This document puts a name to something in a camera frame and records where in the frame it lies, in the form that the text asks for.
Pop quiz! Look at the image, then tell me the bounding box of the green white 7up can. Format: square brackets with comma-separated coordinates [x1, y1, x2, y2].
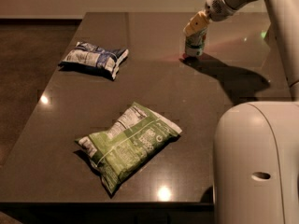
[185, 28, 207, 57]

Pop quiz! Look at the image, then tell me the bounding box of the blue white chip bag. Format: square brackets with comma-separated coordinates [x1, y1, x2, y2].
[61, 41, 129, 80]

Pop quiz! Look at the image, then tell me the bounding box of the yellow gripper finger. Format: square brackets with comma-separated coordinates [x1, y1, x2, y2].
[183, 24, 202, 36]

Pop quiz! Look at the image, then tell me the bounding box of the green jalapeno chip bag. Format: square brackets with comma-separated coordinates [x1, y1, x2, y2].
[76, 103, 182, 195]

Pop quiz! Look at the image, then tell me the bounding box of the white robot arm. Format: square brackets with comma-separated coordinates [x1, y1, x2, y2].
[184, 0, 299, 224]

